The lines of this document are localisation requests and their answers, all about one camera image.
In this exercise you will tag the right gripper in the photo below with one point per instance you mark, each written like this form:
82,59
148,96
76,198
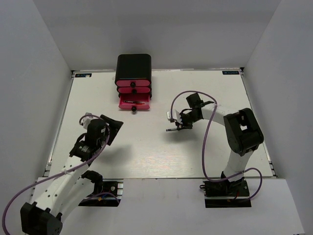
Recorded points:
182,124

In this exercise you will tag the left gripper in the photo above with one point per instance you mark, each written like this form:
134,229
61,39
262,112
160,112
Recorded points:
116,126

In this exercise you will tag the purple pen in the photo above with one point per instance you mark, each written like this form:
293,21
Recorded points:
171,129

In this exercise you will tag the pink drawer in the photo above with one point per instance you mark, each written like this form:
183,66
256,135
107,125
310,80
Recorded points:
135,90
133,83
131,106

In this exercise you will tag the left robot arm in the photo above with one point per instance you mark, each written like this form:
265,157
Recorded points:
75,183

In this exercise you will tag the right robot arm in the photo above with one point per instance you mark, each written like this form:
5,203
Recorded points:
242,130

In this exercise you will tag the left blue label sticker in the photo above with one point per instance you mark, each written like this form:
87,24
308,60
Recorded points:
83,75

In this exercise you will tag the blue label sticker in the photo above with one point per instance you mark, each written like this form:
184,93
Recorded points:
83,75
229,72

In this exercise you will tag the black drawer cabinet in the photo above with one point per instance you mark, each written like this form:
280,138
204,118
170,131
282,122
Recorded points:
134,67

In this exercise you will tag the right blue label sticker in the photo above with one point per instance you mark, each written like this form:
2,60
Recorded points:
229,72

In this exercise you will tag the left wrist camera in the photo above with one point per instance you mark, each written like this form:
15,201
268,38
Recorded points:
85,120

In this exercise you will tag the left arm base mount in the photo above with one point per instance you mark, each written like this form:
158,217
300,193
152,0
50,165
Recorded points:
108,194

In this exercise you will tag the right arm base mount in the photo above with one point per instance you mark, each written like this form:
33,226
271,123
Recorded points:
226,194

